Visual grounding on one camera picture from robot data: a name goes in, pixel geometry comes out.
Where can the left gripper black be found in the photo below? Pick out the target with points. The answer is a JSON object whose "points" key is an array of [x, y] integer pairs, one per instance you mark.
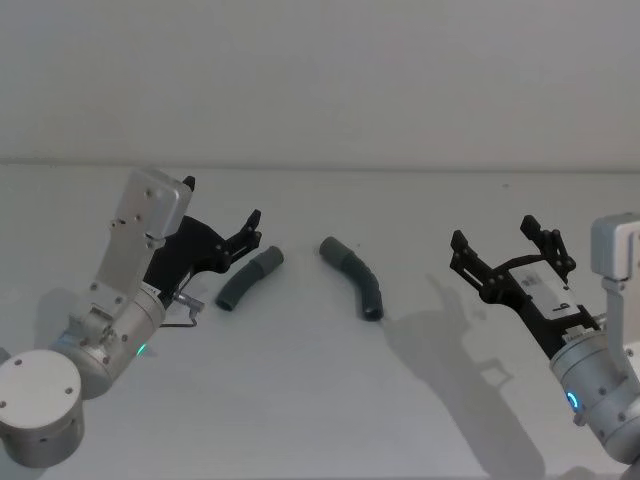
{"points": [[187, 245]]}

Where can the grey bent pipe piece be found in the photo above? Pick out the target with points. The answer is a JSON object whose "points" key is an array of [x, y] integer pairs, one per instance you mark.
{"points": [[245, 280], [360, 280]]}

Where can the white table cloth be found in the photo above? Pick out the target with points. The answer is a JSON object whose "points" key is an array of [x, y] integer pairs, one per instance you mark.
{"points": [[300, 400]]}

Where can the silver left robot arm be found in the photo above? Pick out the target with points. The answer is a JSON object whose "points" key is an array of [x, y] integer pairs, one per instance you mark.
{"points": [[120, 280]]}

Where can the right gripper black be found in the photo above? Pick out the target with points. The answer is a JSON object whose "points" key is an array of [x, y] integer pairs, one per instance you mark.
{"points": [[530, 300]]}

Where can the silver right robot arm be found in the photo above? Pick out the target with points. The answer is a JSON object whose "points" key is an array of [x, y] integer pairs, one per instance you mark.
{"points": [[595, 380]]}

